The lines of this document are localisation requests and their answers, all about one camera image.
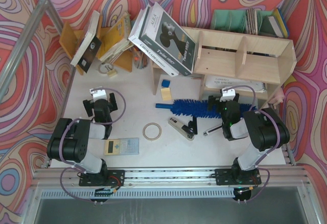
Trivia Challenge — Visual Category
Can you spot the blue fluffy duster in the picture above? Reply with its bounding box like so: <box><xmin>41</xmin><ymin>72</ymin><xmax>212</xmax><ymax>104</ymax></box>
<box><xmin>155</xmin><ymin>98</ymin><xmax>258</xmax><ymax>119</ymax></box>

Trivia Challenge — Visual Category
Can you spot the beige masking tape roll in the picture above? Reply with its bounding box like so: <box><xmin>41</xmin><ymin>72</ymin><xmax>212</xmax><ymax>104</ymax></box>
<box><xmin>143</xmin><ymin>122</ymin><xmax>162</xmax><ymax>141</ymax></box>

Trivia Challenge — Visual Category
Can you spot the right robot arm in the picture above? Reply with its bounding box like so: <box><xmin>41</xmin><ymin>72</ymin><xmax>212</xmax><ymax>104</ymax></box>
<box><xmin>207</xmin><ymin>94</ymin><xmax>290</xmax><ymax>186</ymax></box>

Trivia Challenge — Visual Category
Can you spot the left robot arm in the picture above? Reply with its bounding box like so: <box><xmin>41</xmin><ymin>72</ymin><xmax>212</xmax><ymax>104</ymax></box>
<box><xmin>46</xmin><ymin>93</ymin><xmax>118</xmax><ymax>186</ymax></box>

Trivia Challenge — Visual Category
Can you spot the light wooden bookshelf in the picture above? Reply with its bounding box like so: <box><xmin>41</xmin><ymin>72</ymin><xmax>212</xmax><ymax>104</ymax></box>
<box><xmin>150</xmin><ymin>26</ymin><xmax>297</xmax><ymax>111</ymax></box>

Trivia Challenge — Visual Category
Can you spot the spiral notebook white cover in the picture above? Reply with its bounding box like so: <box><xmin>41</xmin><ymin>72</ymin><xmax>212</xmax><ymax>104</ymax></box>
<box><xmin>205</xmin><ymin>76</ymin><xmax>266</xmax><ymax>93</ymax></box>

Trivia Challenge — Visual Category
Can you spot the black clip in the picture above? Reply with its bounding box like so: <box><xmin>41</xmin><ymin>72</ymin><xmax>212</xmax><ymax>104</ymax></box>
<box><xmin>188</xmin><ymin>116</ymin><xmax>198</xmax><ymax>135</ymax></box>

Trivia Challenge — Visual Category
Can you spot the beige black stapler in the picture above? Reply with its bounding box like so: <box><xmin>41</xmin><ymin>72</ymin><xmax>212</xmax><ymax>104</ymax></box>
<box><xmin>168</xmin><ymin>117</ymin><xmax>195</xmax><ymax>141</ymax></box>

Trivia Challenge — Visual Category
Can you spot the beige calculator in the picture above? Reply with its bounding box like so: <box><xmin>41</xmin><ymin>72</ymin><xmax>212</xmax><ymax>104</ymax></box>
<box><xmin>104</xmin><ymin>138</ymin><xmax>139</xmax><ymax>156</ymax></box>

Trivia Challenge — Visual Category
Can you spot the pink pig figure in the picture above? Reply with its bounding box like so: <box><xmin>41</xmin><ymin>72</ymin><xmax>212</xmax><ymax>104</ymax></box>
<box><xmin>268</xmin><ymin>87</ymin><xmax>285</xmax><ymax>108</ymax></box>

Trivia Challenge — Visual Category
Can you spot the blue eraser block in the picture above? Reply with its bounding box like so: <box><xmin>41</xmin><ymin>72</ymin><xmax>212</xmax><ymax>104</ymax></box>
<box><xmin>161</xmin><ymin>79</ymin><xmax>171</xmax><ymax>88</ymax></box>

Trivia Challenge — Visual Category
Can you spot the pencil cup with pencils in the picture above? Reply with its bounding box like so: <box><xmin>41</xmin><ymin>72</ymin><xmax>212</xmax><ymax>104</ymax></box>
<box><xmin>132</xmin><ymin>46</ymin><xmax>148</xmax><ymax>69</ymax></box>

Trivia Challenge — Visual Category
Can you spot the black white paperback book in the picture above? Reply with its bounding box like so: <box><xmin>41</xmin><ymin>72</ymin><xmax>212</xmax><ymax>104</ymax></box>
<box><xmin>71</xmin><ymin>10</ymin><xmax>101</xmax><ymax>73</ymax></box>

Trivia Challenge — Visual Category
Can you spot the white Chokladfabriken book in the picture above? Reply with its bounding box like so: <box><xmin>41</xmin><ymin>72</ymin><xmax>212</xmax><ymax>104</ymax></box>
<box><xmin>128</xmin><ymin>4</ymin><xmax>179</xmax><ymax>77</ymax></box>

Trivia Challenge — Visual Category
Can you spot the yellow worn book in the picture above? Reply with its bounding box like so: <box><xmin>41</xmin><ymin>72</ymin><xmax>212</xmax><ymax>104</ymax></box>
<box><xmin>99</xmin><ymin>12</ymin><xmax>131</xmax><ymax>64</ymax></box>

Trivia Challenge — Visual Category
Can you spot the orange wooden book stand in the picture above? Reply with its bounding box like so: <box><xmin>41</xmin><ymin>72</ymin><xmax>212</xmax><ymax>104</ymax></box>
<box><xmin>59</xmin><ymin>22</ymin><xmax>132</xmax><ymax>72</ymax></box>

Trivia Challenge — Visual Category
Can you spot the green desk organizer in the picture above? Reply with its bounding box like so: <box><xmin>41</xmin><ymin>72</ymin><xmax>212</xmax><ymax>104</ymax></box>
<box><xmin>210</xmin><ymin>9</ymin><xmax>284</xmax><ymax>38</ymax></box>

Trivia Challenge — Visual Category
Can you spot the blue covered notebook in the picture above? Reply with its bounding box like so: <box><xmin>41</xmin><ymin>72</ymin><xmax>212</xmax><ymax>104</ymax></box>
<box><xmin>268</xmin><ymin>8</ymin><xmax>290</xmax><ymax>39</ymax></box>

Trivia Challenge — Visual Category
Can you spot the Twins story book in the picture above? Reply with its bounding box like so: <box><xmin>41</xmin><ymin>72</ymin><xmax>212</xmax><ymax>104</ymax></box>
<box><xmin>139</xmin><ymin>3</ymin><xmax>196</xmax><ymax>76</ymax></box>

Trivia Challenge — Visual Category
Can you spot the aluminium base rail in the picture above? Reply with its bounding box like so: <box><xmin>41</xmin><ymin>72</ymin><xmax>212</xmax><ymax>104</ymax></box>
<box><xmin>32</xmin><ymin>165</ymin><xmax>310</xmax><ymax>188</ymax></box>

